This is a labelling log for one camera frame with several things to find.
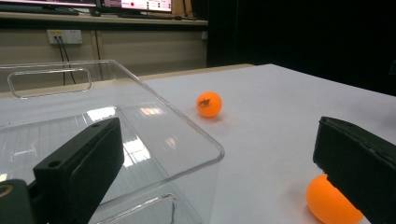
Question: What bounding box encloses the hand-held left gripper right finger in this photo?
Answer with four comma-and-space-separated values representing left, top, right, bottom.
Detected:
313, 116, 396, 224

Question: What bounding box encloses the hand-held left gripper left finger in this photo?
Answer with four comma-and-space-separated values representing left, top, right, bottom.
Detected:
33, 117, 125, 224

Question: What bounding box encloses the orange table tennis ball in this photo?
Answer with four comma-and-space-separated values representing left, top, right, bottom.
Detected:
195, 91, 223, 119
305, 174, 364, 224

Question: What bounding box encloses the clear plastic box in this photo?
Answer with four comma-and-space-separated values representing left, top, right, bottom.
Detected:
0, 59, 226, 224

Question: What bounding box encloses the beige office counter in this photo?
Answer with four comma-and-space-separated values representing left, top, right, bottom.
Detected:
0, 11, 209, 94

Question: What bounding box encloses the black curtain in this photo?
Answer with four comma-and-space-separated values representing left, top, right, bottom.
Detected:
206, 0, 396, 97

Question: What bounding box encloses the black keyboard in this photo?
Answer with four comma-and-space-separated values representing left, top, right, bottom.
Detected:
118, 12, 182, 21
0, 7, 79, 16

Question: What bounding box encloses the computer monitor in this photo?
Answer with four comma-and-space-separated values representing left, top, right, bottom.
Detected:
0, 0, 97, 8
102, 0, 173, 13

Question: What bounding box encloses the white topped wooden table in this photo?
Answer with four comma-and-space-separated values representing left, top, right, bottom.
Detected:
0, 63, 396, 224

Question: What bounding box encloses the wooden door panel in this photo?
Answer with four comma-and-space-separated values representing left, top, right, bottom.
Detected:
172, 0, 193, 17

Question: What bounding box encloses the black power cable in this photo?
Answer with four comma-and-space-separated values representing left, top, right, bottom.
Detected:
54, 36, 66, 86
59, 36, 78, 85

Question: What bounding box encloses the white wall socket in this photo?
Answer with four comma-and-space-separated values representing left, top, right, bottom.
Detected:
46, 29, 83, 45

